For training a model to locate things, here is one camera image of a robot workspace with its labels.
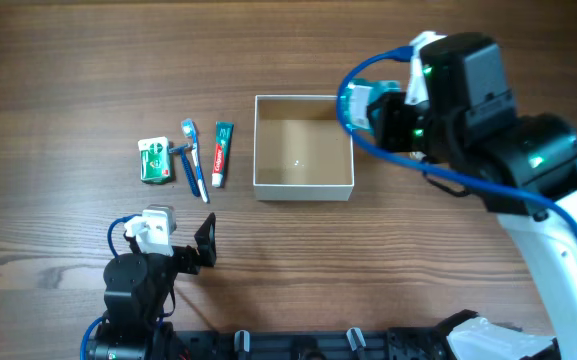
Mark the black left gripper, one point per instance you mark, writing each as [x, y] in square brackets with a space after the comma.
[191, 255]

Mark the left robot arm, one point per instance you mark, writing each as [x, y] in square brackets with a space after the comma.
[139, 280]

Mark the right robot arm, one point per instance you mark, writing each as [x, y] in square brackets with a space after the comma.
[457, 124]

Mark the blue white toothbrush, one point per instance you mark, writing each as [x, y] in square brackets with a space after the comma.
[189, 131]

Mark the blue disposable razor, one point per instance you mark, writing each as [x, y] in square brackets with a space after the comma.
[181, 152]

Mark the Colgate toothpaste tube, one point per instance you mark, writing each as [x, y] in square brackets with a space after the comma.
[223, 138]

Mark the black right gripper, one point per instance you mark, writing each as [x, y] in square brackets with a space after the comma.
[385, 121]

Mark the white open cardboard box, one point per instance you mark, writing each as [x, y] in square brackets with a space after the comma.
[301, 153]

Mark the green Dettol soap bar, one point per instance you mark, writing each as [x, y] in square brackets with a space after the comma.
[155, 160]

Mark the blue mouthwash bottle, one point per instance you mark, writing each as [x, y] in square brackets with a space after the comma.
[359, 95]

